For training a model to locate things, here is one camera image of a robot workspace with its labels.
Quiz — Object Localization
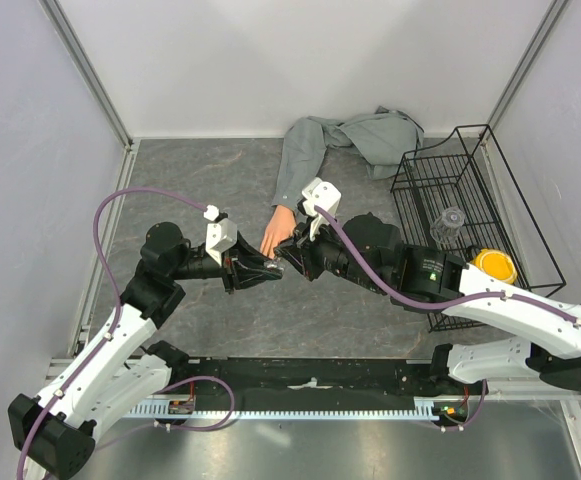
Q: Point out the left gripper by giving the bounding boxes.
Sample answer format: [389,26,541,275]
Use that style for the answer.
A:
[170,229,282,294]

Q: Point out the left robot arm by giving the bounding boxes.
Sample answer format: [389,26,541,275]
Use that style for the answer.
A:
[7,218,282,479]

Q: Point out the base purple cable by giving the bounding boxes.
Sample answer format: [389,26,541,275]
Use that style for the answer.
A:
[150,375,236,434]
[434,377,490,433]

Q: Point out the grey slotted cable duct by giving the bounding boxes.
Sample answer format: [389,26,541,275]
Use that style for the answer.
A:
[123,398,439,421]

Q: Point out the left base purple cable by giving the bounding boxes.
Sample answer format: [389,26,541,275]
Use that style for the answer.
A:
[150,375,236,434]

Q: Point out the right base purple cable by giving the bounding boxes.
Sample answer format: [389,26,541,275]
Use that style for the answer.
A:
[434,377,490,433]

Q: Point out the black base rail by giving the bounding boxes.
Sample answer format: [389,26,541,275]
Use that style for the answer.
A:
[170,358,463,412]

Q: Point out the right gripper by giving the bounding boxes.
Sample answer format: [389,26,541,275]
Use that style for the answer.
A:
[276,210,387,295]

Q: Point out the mannequin hand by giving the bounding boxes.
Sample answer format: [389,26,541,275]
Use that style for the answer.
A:
[260,205,296,259]

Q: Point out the yellow lidded container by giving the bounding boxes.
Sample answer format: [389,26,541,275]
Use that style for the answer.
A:
[466,245,518,285]

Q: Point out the grey shirt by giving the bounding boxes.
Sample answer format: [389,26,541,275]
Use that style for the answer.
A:
[271,107,425,211]

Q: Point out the black wire rack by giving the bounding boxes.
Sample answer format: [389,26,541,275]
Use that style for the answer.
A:
[390,123,567,333]

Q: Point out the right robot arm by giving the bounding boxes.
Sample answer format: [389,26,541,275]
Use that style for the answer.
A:
[274,213,581,394]

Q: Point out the nail polish bottle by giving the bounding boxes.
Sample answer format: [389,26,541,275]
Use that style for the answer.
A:
[265,259,283,271]

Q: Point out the clear plastic jar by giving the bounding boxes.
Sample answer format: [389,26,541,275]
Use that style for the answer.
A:
[430,206,466,245]

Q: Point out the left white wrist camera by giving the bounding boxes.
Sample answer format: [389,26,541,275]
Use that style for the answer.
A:
[203,205,238,266]

